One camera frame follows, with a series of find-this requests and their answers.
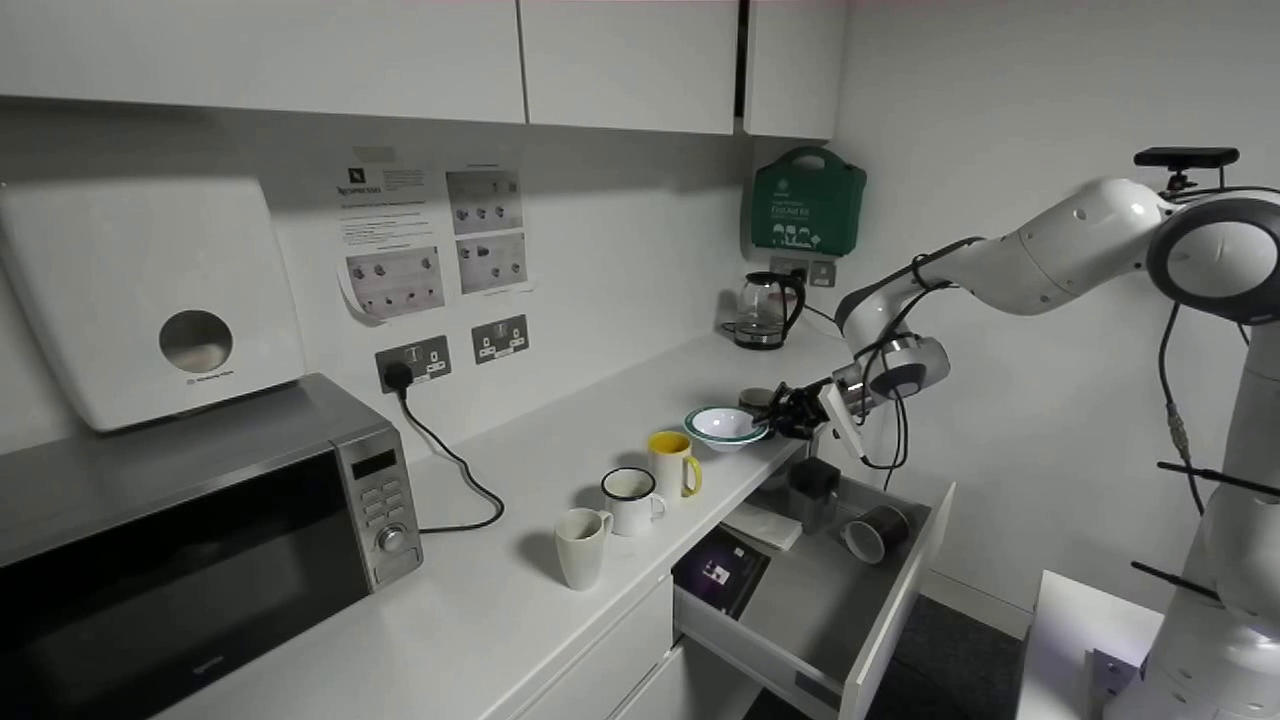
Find green and white bowl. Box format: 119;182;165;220
681;403;778;456

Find black microwave power cable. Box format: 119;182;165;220
393;376;511;536

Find white upper cabinets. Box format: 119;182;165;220
0;0;851;145

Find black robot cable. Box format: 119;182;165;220
1154;299;1212;522

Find empty double wall socket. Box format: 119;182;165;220
467;313;532;369

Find white plastic packet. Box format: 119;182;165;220
723;501;807;556

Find white mug yellow handle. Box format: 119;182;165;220
645;424;710;506

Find dark mug lying sideways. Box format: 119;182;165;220
837;501;917;568

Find instruction poster two photos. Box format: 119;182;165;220
439;165;532;299

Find plain white mug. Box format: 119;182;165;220
554;506;615;598

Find black camera on boom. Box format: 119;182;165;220
1134;145;1245;198

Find green first aid kit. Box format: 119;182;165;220
739;145;874;260

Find white paper towel dispenser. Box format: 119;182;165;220
0;178;308;438

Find black purple box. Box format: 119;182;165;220
669;528;778;622

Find white mug blue rim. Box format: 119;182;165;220
596;459;669;542

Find white robot stand table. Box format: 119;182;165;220
1013;568;1203;720

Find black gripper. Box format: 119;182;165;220
760;382;842;445

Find instruction poster with header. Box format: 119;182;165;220
332;159;452;330

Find white cabinets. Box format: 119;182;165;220
475;573;752;720
0;0;851;145

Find white lower cabinets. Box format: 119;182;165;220
475;573;752;720

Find wall socket with plug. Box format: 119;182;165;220
373;334;455;397

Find open grey kitchen drawer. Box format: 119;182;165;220
669;456;960;720

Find glass kettle black handle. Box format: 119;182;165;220
723;264;812;356

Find wall socket under kit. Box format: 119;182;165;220
767;253;842;291

